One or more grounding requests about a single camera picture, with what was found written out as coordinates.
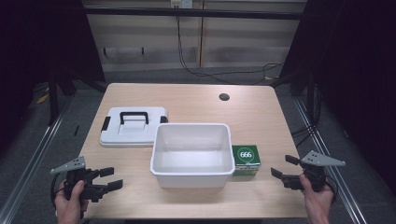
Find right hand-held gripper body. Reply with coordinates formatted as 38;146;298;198
280;150;347;193

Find person's left hand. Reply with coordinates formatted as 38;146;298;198
53;179;90;218

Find black wall cable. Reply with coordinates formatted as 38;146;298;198
176;16;285;86

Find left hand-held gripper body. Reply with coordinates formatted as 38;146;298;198
50;156;109;203

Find right hand-held gripper cable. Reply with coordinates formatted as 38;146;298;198
323;175;339;203

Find green cardboard box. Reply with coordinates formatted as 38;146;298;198
231;144;262;177

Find black curtain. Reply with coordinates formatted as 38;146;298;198
278;0;396;195
0;0;106;157

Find black metal stand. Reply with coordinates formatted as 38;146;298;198
47;66;78;126

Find white plastic storage box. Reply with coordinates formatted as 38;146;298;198
149;122;236;189

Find yellow floor tape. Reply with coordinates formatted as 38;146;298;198
35;86;50;105

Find black horizontal bar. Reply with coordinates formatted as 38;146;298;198
83;7;308;21

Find aluminium floor rail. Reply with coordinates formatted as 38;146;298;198
292;97;370;224
0;96;74;224

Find white lid with black handle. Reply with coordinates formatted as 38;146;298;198
99;105;169;148

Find hand-held gripper cable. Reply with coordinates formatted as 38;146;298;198
49;172;67;210
323;175;339;203

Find white wall socket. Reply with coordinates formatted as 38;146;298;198
170;0;193;9

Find left hand-held gripper cable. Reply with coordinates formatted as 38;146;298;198
49;172;67;210

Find black floor cables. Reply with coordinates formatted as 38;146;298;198
290;83;323;148

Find person's right hand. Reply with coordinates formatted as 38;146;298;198
299;174;334;217

